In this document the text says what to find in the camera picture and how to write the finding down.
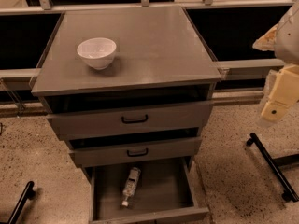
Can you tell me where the black drawer handle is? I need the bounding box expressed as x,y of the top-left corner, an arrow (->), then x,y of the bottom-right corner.
126,148 -> 149,158
121,114 -> 149,124

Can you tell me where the blue plastic bottle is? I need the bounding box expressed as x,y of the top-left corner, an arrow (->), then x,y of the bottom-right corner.
121,167 -> 141,207

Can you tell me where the black top drawer handle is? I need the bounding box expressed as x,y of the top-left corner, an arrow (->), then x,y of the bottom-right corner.
121,114 -> 149,124

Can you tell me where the grey drawer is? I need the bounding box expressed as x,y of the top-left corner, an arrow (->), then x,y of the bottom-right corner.
47,101 -> 213,140
89,158 -> 208,224
70,137 -> 202,168

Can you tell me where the black middle drawer handle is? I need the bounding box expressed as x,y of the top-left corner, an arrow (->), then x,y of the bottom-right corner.
126,148 -> 149,158

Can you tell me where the black left base leg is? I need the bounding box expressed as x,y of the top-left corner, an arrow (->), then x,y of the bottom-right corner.
7,181 -> 35,224

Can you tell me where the black right base leg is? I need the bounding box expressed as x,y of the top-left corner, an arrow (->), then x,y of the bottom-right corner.
246,133 -> 299,203

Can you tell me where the middle grey drawer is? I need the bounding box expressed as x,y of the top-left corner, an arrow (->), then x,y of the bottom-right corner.
70,137 -> 202,168

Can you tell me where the black base leg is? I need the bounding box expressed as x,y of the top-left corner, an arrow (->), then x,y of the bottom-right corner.
246,133 -> 299,203
7,181 -> 35,224

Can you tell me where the white ceramic bowl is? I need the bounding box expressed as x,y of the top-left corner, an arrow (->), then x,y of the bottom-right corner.
77,37 -> 117,70

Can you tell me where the top grey drawer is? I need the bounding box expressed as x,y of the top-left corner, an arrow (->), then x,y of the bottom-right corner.
47,101 -> 213,140

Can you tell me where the bottom grey drawer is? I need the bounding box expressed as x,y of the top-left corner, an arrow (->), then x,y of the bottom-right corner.
89,158 -> 208,224

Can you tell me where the grey drawer cabinet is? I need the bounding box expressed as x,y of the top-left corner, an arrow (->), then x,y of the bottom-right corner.
31,6 -> 222,224

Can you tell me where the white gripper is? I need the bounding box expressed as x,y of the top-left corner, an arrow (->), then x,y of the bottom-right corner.
252,0 -> 299,122

